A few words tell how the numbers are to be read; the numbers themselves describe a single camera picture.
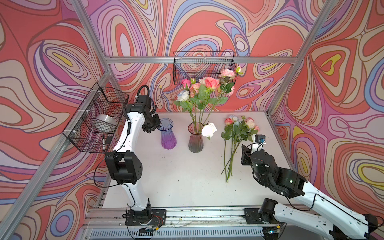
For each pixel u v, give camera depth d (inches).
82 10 27.3
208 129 22.6
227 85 28.4
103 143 28.3
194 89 30.2
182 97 29.4
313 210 17.9
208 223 28.6
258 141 21.9
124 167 18.9
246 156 23.0
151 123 28.4
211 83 28.1
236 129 41.2
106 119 28.9
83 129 27.3
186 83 30.9
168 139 35.9
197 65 35.6
